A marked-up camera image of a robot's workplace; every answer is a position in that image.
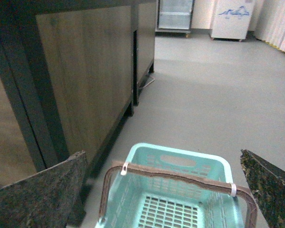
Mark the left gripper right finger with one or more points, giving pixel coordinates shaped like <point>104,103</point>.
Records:
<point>267,184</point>

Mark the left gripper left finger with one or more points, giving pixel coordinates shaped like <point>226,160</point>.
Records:
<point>44,199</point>

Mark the brown basket handle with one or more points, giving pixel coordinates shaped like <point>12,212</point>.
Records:
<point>206,184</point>

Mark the light blue plastic basket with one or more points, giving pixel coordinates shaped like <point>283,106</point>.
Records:
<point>137,201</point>

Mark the white curtain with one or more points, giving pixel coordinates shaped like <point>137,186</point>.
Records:
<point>270,27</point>

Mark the white chest freezer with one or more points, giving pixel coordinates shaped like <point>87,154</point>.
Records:
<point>231,19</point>

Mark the glass door fridge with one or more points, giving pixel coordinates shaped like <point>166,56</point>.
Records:
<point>174,16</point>

